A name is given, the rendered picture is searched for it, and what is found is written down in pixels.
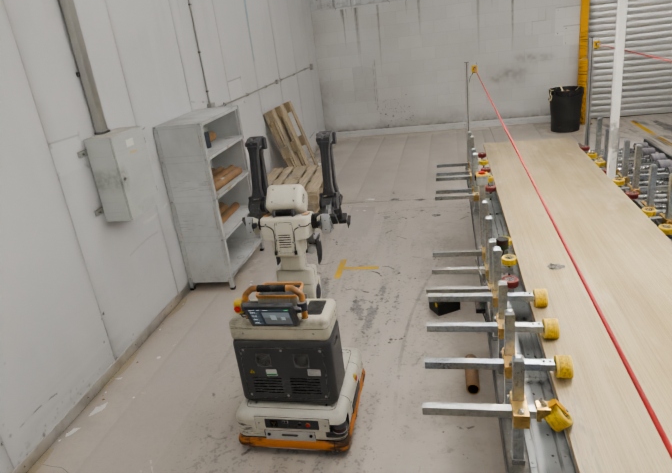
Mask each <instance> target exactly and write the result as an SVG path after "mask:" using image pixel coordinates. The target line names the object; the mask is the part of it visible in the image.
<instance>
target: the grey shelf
mask: <svg viewBox="0 0 672 473"><path fill-rule="evenodd" d="M235 110H236V112H235ZM237 110H238V111H237ZM237 112H238V113H237ZM236 115H237V118H236ZM238 116H239V117H238ZM237 121H238V123H237ZM239 122H240V123H239ZM203 126H207V128H208V131H209V132H211V131H212V132H215V134H216V139H215V140H213V141H211V146H212V147H211V148H208V149H207V146H206V141H205V136H204V131H203ZM238 126H239V129H238ZM240 128H241V129H240ZM152 129H153V133H154V138H155V142H156V146H157V150H158V154H159V158H160V163H161V167H162V171H163V175H164V179H165V184H166V188H167V192H168V196H169V200H170V204H171V209H172V213H173V217H174V221H175V225H176V229H177V234H178V238H179V242H180V246H181V250H182V255H183V259H184V263H185V267H186V271H187V275H188V280H189V284H190V290H195V289H196V286H194V285H193V283H202V282H229V284H230V289H231V290H235V289H236V286H235V282H234V276H235V275H236V273H237V272H238V270H239V268H240V267H241V266H242V265H243V264H244V263H245V262H246V261H247V260H248V258H249V257H250V256H251V255H252V253H253V252H254V251H255V249H256V248H257V247H258V246H259V244H260V247H261V248H260V251H264V250H265V249H264V246H263V241H262V235H261V232H260V233H259V234H260V235H259V234H258V235H256V236H247V230H246V226H245V224H244V223H243V221H242V218H243V217H247V215H248V214H249V213H250V212H249V210H248V202H249V199H248V197H249V196H252V180H251V174H250V168H249V163H248V157H247V151H246V147H245V140H244V135H243V129H242V124H241V118H240V112H239V107H238V105H235V106H224V107H213V108H203V109H196V110H194V111H191V112H189V113H186V114H184V115H181V116H179V117H176V118H174V119H171V120H169V121H167V122H164V123H162V124H159V125H157V126H154V127H152ZM239 132H240V134H239ZM241 132H242V133H241ZM241 134H242V135H241ZM198 136H199V138H198ZM200 136H201V137H200ZM199 140H200V143H199ZM242 140H243V141H242ZM201 141H202V142H201ZM241 143H242V145H241ZM243 144H244V145H243ZM200 145H201V147H200ZM242 148H243V151H242ZM244 150H245V151H244ZM243 154H244V156H243ZM244 159H245V162H244ZM211 161H212V163H211ZM230 165H234V166H235V167H241V168H242V173H241V174H240V175H238V176H237V177H236V178H234V179H233V180H232V181H230V182H229V183H228V184H226V185H225V186H224V187H222V188H221V189H220V190H218V191H217V192H216V189H215V185H214V180H213V175H212V170H211V168H212V166H213V168H215V169H217V168H218V167H220V166H222V167H224V168H227V167H228V166H230ZM245 165H246V167H245ZM247 167H248V168H247ZM210 170H211V171H210ZM208 173H209V174H208ZM206 174H207V176H206ZM208 175H209V176H208ZM247 176H248V178H247ZM207 179H208V181H207ZM248 181H249V184H248ZM210 182H211V183H210ZM250 182H251V183H250ZM208 183H209V185H208ZM210 184H211V185H210ZM250 184H251V185H250ZM249 187H250V189H249ZM209 188H210V190H209ZM250 192H251V195H250ZM219 201H220V202H223V203H224V204H227V205H228V207H229V206H230V205H231V204H232V203H234V202H238V203H239V205H240V206H239V208H238V209H237V210H236V211H235V212H234V213H233V214H232V215H231V216H230V217H229V218H228V220H227V221H226V222H225V223H224V224H223V223H222V219H220V218H221V214H220V209H219V204H218V203H220V202H219ZM213 207H214V209H213ZM215 208H216V209H215ZM214 212H215V214H214ZM215 217H216V219H215ZM217 217H218V218H217ZM218 221H219V222H218ZM216 222H217V224H216ZM218 223H219V224H218ZM217 226H218V228H217ZM219 227H220V228H219ZM181 233H182V235H181ZM258 236H259V238H258ZM182 237H183V238H182ZM261 244H262V245H261ZM228 279H229V281H228ZM192 280H193V281H192Z"/></svg>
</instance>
